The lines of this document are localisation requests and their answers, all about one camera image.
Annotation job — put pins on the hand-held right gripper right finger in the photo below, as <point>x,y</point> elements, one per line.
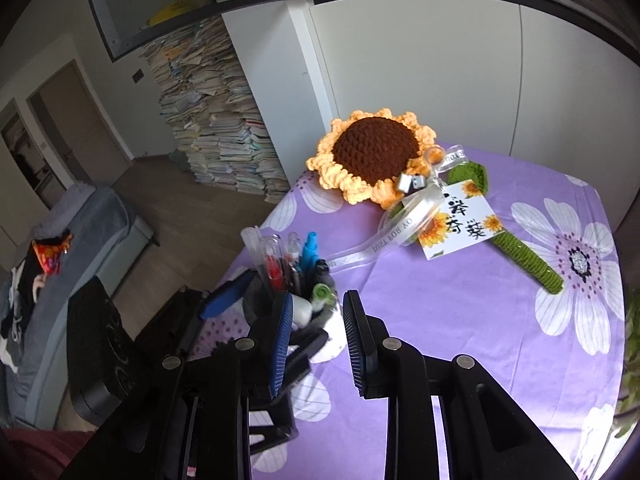
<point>356,350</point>

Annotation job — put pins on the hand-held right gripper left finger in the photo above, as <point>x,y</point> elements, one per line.
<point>281,350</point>

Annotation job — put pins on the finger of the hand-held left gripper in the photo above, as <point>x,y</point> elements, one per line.
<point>307,350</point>
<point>227,294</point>

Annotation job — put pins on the polka dot pen holder cup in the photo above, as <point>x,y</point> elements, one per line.
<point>330,337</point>

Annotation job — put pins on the black white clothing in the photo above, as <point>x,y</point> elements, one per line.
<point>20,320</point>

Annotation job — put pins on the purple floral tablecloth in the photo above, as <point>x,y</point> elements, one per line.
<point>450,320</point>

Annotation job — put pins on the grey bed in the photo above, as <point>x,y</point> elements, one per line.
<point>75,260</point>

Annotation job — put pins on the orange snack bag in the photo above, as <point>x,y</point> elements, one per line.
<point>51,255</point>

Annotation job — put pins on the dark red clothing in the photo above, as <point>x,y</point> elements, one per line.
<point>40,457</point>

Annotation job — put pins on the white satin ribbon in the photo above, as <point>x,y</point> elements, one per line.
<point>400,230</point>

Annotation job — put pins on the grey green cloth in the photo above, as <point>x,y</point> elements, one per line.
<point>180,159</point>

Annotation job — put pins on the sunflower gift card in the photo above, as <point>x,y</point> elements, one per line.
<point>465,225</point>

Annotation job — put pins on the pile of papers and books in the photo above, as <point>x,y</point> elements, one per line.
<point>215,120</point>

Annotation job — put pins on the crochet sunflower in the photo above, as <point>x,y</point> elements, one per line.
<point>376,145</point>

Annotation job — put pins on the open closet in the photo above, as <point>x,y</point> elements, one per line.
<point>25,160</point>

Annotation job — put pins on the brown door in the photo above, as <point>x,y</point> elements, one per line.
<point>85,120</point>

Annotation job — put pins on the potted green plant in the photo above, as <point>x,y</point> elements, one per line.
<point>631,370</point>

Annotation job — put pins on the white bookshelf cabinet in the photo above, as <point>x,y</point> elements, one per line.
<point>425,70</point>

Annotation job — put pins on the yellow plush toy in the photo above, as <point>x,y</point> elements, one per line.
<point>172,10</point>

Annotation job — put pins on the dark wall switch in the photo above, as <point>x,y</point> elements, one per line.
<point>138,76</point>

